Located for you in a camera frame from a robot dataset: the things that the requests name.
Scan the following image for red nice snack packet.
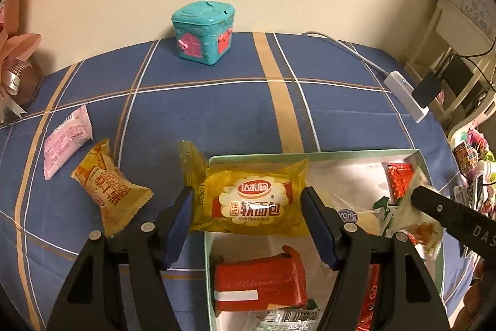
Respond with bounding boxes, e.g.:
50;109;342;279
356;264;380;331

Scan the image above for white monkey mushroom biscuit packet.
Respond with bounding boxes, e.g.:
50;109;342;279
390;167;443;260

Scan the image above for orange yellow cake packet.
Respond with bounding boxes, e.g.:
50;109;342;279
71;139;154;238

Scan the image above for clear steamed cake packet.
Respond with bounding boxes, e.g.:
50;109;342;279
318;191;382;235

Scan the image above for long red patterned packet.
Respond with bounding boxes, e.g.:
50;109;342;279
383;162;414;204

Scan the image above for green white cracker packet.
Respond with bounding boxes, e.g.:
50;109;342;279
255;308;322;331

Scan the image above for dark red white-striped packet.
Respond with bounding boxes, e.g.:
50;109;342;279
213;245;308;313

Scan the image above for pink snack packet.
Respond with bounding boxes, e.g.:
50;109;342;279
43;104;93;181

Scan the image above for yellow soft bread packet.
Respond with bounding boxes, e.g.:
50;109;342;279
179;140;309;238

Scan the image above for green mung bean biscuit packet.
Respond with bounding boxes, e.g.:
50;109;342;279
373;196;401;237

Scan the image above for colourful toys pile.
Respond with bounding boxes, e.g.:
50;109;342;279
451;128;495;213

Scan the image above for white tray with teal rim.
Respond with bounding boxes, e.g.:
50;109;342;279
204;150;431;330

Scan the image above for black power adapter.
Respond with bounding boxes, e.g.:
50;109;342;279
412;72;442;108

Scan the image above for white power strip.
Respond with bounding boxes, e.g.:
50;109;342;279
384;70;429;123

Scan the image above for white shelf rack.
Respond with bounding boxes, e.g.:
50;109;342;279
407;0;495;137

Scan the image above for pink paper flower bouquet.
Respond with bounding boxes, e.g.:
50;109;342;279
1;0;42;123

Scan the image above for blue plaid tablecloth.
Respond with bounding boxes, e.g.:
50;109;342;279
1;33;461;330

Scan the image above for teal toy house box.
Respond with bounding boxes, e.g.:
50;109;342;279
171;1;235;65

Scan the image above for black charger cables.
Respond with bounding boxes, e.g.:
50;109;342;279
437;43;496;111

